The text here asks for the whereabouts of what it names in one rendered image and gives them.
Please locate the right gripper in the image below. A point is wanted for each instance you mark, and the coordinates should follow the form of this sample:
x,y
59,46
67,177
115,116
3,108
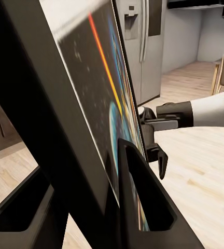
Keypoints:
x,y
155,152

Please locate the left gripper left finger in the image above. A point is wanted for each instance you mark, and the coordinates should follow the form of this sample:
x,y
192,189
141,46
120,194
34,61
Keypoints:
x,y
33,216

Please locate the poster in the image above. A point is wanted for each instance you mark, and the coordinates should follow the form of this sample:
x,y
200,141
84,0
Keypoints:
x,y
66,87

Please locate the fridge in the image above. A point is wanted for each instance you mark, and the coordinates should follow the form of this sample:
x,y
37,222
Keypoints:
x,y
142,23

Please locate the breakfast table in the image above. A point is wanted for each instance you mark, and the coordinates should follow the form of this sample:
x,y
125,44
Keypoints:
x,y
217,63

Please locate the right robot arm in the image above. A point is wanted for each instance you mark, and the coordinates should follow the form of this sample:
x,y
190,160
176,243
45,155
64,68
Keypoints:
x,y
203,112

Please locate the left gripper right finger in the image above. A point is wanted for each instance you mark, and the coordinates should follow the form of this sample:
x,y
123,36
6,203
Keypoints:
x,y
168,227

